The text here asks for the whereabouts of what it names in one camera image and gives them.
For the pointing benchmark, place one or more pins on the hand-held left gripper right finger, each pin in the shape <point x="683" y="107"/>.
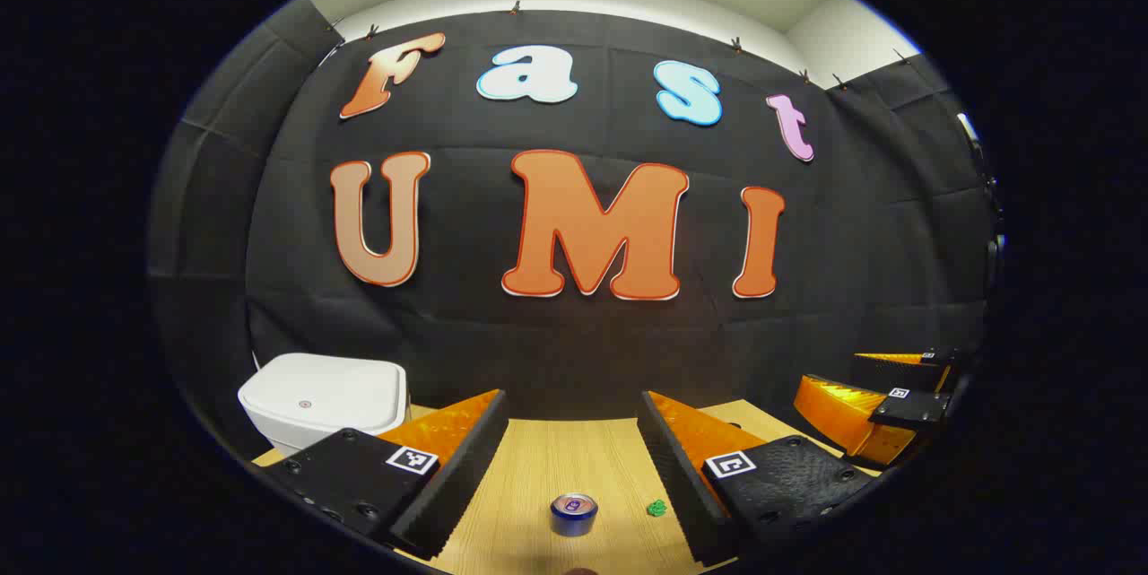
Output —
<point x="673" y="476"/>

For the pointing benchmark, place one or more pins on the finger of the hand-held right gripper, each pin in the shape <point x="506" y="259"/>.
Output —
<point x="834" y="409"/>
<point x="888" y="370"/>

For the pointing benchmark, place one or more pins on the black backdrop cloth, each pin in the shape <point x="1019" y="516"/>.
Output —
<point x="538" y="351"/>

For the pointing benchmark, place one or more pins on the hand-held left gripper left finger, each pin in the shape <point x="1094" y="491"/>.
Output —
<point x="466" y="467"/>

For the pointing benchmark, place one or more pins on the blue pop can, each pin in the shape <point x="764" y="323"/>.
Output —
<point x="574" y="517"/>

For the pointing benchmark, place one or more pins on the wooden desktop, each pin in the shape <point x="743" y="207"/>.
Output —
<point x="556" y="458"/>

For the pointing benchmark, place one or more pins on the green paper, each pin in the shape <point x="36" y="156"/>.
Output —
<point x="657" y="509"/>

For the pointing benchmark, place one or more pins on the white desktop garbage bin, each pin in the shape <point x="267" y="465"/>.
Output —
<point x="323" y="387"/>

